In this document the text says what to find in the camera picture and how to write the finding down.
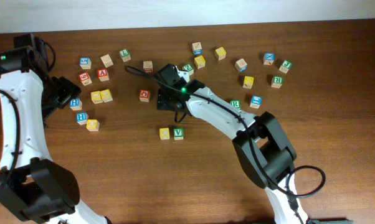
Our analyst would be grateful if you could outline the yellow C block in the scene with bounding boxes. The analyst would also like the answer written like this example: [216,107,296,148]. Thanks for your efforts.
[159,128,170,140]

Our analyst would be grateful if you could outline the green V block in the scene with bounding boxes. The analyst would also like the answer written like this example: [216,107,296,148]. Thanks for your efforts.
[173,128,184,140]

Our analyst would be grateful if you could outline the green r block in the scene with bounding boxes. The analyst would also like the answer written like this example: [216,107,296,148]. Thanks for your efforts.
[271,76,283,88]
[230,100,241,109]

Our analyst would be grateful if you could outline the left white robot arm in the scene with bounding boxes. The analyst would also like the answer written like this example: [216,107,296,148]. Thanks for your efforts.
[0,34,109,224]

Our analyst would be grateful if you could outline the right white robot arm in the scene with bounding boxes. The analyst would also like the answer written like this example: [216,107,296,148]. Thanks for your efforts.
[153,64,308,223]

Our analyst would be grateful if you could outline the blue H block upper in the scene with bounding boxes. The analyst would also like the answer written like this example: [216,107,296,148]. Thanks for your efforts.
[69,98,82,111]

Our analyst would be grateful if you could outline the blue h block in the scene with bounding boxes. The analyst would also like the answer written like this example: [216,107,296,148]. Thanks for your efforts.
[76,112,88,125]
[69,98,82,111]

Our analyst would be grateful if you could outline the red O block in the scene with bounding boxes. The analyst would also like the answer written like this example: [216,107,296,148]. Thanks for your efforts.
[139,90,150,102]

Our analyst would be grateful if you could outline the red nine block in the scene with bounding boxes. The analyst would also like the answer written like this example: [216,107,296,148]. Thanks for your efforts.
[78,72,92,86]

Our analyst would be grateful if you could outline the blue H block lower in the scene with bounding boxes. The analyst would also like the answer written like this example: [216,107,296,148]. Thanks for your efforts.
[76,112,88,125]

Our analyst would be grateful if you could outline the yellow O block pair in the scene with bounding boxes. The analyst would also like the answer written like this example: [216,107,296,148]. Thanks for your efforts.
[90,91,103,104]

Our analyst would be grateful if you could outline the blue block far left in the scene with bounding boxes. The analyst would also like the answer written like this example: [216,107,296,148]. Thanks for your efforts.
[79,57,92,70]

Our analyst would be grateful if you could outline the green Z block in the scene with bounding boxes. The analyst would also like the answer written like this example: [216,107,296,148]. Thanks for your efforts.
[183,64,194,75]

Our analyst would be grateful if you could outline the plain block red side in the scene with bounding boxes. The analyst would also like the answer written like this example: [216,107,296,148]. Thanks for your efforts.
[143,61,153,74]

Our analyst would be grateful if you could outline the red A block left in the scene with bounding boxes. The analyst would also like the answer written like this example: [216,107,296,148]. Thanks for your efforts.
[97,68,110,82]

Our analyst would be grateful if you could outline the yellow G block pair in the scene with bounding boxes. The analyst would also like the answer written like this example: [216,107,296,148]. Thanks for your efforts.
[100,89,113,103]

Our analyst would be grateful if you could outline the yellow O block left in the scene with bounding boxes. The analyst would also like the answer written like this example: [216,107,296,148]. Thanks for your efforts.
[86,119,100,132]

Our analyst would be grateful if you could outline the yellow block above Z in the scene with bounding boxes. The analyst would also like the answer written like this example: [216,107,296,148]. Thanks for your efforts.
[194,55,206,69]

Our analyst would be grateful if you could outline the plain wooden block left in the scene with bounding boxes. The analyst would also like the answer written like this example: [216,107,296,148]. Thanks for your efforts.
[100,54,113,68]

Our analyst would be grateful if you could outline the plain block blue side top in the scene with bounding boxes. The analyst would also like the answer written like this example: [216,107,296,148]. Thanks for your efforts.
[192,42,202,55]

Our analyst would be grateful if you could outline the green L block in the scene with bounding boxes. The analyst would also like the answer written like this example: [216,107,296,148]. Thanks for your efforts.
[119,49,131,62]

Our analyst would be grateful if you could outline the yellow block top right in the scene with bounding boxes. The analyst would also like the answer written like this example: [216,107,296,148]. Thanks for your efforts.
[215,47,226,60]

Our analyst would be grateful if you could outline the plain block right centre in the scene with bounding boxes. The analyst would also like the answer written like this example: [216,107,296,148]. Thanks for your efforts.
[235,58,247,72]

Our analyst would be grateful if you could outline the blue S block right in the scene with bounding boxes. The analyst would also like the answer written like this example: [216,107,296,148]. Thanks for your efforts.
[250,95,262,109]

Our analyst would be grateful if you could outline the blue X block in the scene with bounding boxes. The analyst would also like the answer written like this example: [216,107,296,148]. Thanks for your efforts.
[263,52,275,65]

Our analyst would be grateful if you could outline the green J block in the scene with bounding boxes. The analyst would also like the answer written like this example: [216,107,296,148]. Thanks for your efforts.
[279,60,292,73]

